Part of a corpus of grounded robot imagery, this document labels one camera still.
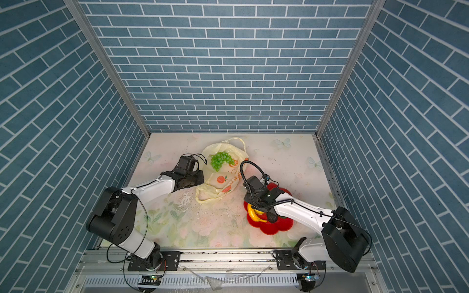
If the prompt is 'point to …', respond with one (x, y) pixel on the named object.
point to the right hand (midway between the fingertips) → (248, 197)
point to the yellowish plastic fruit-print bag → (217, 184)
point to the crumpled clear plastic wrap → (215, 283)
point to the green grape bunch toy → (217, 160)
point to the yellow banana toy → (254, 213)
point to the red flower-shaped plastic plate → (281, 224)
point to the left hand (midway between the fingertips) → (207, 178)
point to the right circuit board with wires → (308, 281)
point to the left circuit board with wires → (148, 283)
